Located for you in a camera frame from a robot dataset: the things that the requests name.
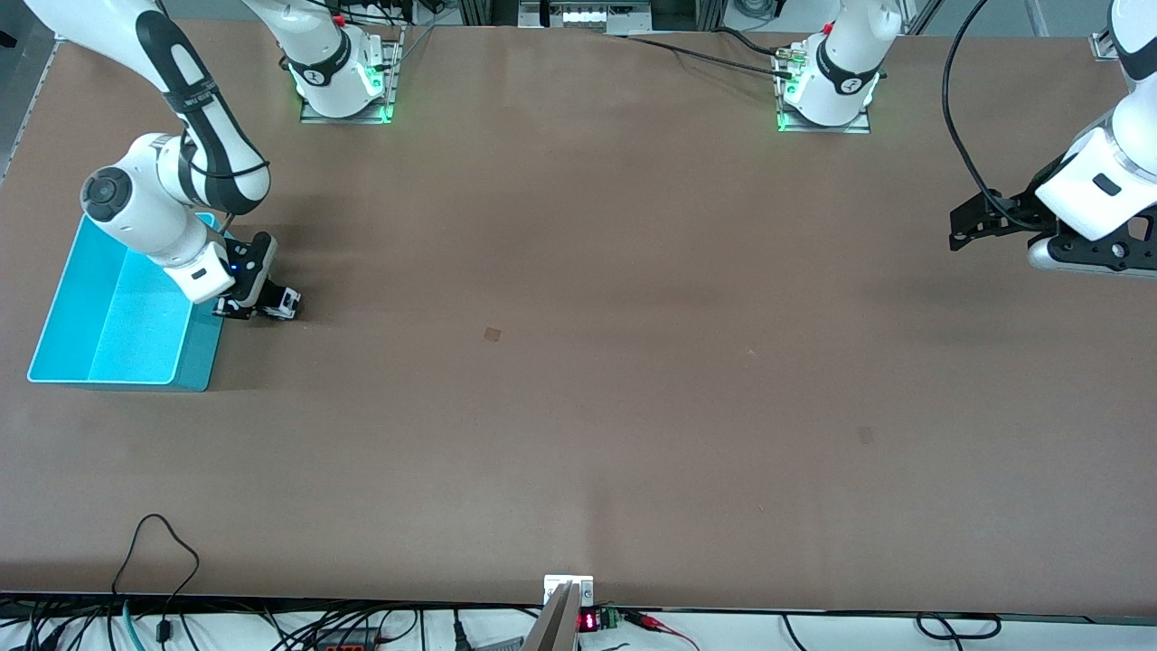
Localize white jeep toy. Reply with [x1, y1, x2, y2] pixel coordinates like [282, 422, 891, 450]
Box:
[237, 288, 303, 322]

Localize cyan plastic bin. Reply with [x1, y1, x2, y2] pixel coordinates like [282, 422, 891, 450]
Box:
[26, 212, 238, 393]

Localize lit electronics box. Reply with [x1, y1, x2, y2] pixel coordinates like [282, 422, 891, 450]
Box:
[520, 0, 654, 35]

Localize grey metal bar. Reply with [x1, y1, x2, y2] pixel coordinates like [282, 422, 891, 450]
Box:
[522, 582, 580, 651]

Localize red clip lead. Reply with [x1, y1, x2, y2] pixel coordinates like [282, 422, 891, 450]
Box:
[622, 609, 701, 651]

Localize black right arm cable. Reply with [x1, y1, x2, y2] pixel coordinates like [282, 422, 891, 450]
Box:
[176, 127, 272, 241]

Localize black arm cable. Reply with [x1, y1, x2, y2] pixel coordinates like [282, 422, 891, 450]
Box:
[176, 127, 272, 241]
[941, 0, 1033, 229]

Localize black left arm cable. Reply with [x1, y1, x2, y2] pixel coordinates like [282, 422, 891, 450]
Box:
[941, 0, 1033, 229]

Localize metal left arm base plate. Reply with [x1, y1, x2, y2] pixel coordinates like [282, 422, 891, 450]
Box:
[776, 86, 873, 135]

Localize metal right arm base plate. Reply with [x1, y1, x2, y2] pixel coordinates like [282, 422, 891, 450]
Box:
[298, 27, 405, 125]

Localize black cable bundle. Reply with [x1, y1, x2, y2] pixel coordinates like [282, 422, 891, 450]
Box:
[343, 0, 419, 24]

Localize short black table cable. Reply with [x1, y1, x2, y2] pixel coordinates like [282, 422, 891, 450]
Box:
[712, 25, 789, 57]

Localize long black table cable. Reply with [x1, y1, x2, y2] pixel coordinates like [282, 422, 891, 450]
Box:
[624, 34, 796, 77]

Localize black looped cable with ferrite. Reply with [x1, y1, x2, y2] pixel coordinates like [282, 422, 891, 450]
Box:
[112, 514, 201, 645]

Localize black coiled cable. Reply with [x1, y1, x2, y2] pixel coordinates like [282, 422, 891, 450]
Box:
[916, 612, 1002, 642]

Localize white mounting bracket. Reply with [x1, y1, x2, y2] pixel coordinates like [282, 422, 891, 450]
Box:
[543, 575, 595, 607]

